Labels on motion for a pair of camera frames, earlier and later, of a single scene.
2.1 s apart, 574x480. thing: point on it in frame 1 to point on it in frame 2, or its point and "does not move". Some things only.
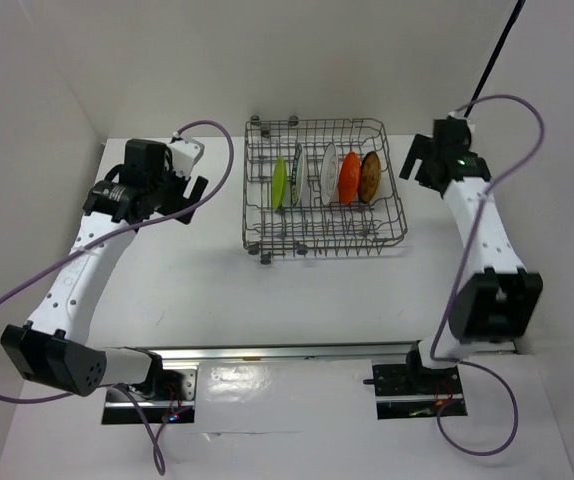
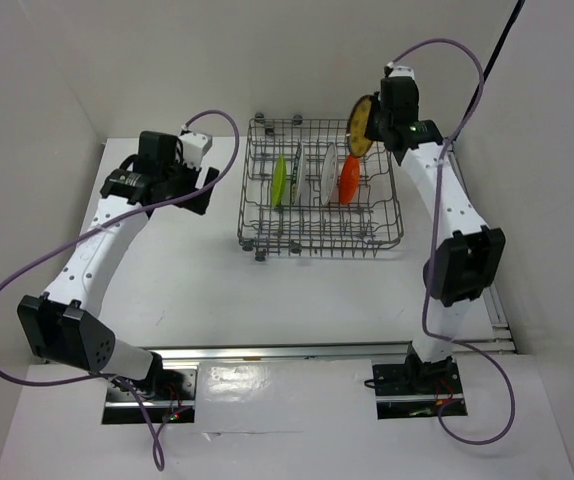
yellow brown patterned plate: [369, 177] to [358, 144]
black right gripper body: [430, 155] to [377, 122]
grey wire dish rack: [319, 186] does not move
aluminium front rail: [365, 350] does not move
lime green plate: [279, 182] does not move
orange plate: [349, 177] does not move
